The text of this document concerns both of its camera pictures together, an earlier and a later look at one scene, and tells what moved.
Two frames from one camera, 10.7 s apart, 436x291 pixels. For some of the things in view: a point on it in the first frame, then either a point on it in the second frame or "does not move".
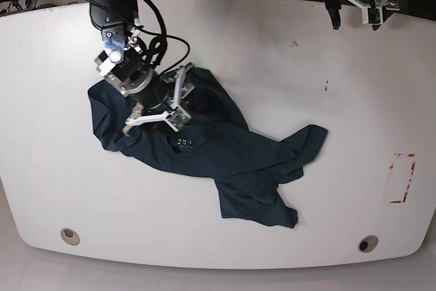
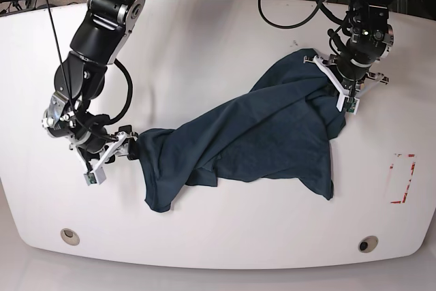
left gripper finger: [179, 82] → [125, 147]
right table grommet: [368, 243] does not move
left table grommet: [70, 236] does not move
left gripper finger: [137, 117] → [125, 133]
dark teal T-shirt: [248, 167] → [280, 129]
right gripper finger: [333, 4] → [329, 73]
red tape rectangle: [391, 167] does not move
